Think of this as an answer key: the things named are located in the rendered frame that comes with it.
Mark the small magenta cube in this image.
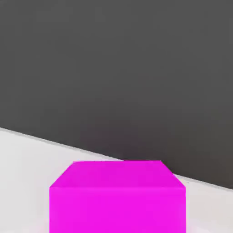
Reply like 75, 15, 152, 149
49, 160, 187, 233

